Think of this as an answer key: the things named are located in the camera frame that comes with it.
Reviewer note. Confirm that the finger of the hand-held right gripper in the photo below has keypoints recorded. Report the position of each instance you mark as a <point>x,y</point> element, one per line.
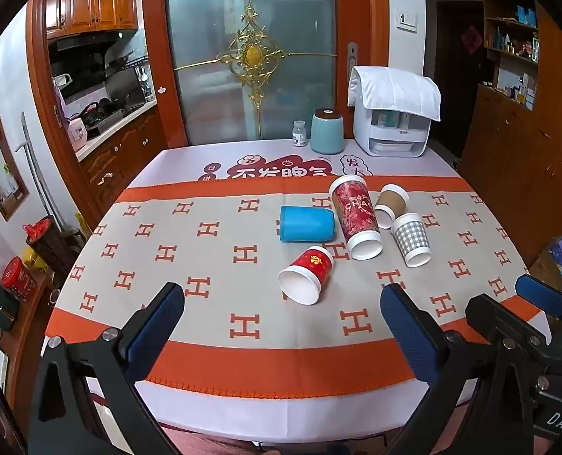
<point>503,320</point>
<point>541,295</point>

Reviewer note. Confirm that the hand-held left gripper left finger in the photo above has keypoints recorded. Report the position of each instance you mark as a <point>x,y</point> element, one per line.
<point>153,336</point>

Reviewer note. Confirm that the white quilted cover cloth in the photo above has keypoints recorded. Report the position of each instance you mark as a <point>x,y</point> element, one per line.
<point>394,90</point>

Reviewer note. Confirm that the black woven basket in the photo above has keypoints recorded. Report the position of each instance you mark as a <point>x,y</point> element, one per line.
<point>56,251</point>

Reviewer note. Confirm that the small red paper cup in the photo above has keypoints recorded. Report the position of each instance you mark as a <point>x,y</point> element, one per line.
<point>309,272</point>

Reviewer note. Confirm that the small white bottle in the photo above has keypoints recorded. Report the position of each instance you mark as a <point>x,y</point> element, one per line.
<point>299,135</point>

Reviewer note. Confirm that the brown paper cup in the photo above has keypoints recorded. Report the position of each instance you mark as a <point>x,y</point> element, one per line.
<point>392,201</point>

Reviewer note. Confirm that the red door decoration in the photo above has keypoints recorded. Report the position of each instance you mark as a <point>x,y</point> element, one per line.
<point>472,40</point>

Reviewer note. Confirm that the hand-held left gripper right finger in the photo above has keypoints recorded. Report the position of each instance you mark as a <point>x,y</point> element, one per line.
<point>408,336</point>

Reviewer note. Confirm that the teal canister with brown lid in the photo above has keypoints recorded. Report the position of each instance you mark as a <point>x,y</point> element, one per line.
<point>327,132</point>

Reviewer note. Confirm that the wooden framed wall niche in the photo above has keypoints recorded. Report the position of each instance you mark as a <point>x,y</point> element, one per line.
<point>1,170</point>

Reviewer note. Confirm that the white wall switch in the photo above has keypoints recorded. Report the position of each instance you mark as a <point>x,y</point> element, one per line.
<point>407,21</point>

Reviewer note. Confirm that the grey checked paper cup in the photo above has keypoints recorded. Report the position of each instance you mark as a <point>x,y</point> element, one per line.
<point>411,239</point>

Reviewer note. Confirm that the tall red patterned paper cup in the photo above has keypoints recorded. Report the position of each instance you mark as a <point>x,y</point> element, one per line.
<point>359,213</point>

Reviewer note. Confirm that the orange patterned tablecloth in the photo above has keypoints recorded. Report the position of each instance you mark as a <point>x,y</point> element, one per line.
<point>191,256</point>

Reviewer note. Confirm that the gold door ornament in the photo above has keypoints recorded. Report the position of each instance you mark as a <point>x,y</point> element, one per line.
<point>252,52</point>

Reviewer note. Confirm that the blue cup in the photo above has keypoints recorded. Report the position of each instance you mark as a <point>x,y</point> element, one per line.
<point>309,225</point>

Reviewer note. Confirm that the black range hood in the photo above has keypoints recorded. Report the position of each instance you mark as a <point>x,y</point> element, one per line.
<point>91,42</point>

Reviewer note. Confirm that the metal pole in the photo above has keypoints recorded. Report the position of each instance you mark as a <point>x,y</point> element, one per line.
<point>37,161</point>

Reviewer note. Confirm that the red tin can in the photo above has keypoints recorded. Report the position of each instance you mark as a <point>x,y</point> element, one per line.
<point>19,278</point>

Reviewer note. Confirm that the wooden shelf cabinet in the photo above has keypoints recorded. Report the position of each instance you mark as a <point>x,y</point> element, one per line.
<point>536,151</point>

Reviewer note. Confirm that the wooden wall kitchen cabinets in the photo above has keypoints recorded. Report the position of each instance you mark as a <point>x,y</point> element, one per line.
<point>91,4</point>

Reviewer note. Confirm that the black wok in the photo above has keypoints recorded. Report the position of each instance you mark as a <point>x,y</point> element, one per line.
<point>114,104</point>

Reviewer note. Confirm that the wooden base kitchen cabinet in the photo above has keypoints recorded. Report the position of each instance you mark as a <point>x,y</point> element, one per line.
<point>124,151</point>

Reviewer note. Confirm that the frosted glass door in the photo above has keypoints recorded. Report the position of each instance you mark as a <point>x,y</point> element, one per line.
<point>205,33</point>

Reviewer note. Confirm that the white countertop appliance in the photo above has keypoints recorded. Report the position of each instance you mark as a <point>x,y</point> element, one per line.
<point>394,135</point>

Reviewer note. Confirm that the pink rice cooker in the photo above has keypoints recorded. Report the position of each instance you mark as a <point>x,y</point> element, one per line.
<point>78,135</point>

